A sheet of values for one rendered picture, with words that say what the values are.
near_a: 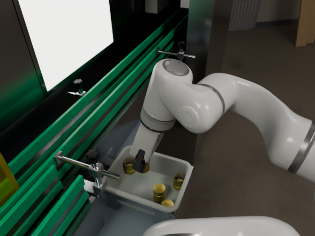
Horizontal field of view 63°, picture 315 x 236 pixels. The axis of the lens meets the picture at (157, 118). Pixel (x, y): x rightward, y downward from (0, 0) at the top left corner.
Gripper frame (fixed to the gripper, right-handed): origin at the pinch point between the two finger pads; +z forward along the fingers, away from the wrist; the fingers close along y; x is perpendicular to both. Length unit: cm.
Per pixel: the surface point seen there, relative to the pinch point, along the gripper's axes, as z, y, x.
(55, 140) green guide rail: 7.3, 1.9, -24.7
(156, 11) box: -1, -87, -31
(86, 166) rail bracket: -1.2, 9.6, -10.4
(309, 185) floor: 69, -92, 97
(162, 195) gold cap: 10.3, 0.3, 8.8
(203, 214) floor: 85, -47, 39
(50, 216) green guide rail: -1.9, 22.7, -9.7
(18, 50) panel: -12.6, -3.8, -38.9
